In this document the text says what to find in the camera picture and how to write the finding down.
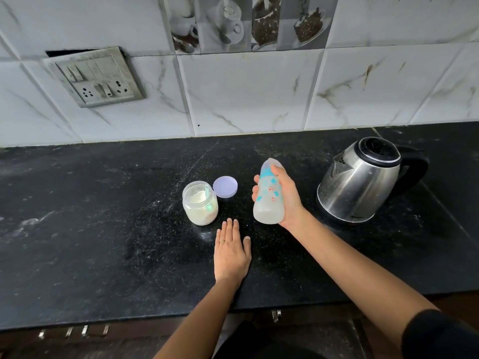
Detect person's left hand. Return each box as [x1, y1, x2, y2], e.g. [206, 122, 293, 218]
[214, 218, 252, 284]

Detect grey wall switch socket panel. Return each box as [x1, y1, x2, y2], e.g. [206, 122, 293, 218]
[43, 46, 146, 109]

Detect dark wooden base cabinet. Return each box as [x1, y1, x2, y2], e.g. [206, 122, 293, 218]
[0, 291, 479, 359]

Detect blue measuring spoon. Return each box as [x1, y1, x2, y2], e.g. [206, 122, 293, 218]
[203, 184, 218, 213]

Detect clear printed baby bottle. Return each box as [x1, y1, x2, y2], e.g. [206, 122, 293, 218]
[252, 175, 285, 225]

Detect lilac round jar lid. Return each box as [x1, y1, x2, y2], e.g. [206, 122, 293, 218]
[213, 176, 239, 199]

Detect black trousers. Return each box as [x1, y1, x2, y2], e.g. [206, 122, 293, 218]
[213, 320, 326, 359]

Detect black shirt sleeve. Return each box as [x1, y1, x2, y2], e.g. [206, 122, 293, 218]
[401, 309, 479, 359]

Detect person's right forearm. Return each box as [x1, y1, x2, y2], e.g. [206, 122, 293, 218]
[288, 212, 439, 347]

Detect clear milk powder jar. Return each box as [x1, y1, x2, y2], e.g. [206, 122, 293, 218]
[182, 180, 219, 226]

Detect steel electric kettle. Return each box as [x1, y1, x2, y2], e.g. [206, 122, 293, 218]
[316, 136, 430, 224]

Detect person's right hand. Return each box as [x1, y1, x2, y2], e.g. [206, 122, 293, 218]
[251, 164, 306, 230]

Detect person's left forearm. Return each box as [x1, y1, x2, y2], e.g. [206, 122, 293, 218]
[153, 279, 240, 359]

